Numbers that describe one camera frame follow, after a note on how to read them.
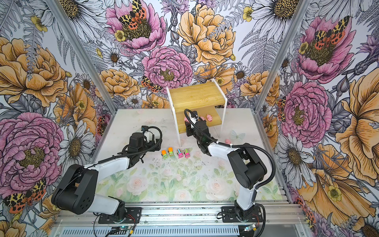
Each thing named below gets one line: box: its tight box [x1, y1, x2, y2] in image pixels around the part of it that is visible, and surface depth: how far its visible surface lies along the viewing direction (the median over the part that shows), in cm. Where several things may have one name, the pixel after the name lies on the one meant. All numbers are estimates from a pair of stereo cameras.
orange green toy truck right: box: [167, 147, 174, 157], surface depth 98 cm
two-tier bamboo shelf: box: [165, 78, 228, 148], surface depth 84 cm
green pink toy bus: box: [184, 148, 191, 159], surface depth 96 cm
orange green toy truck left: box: [160, 150, 168, 160], surface depth 96 cm
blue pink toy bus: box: [176, 148, 185, 159], surface depth 96 cm
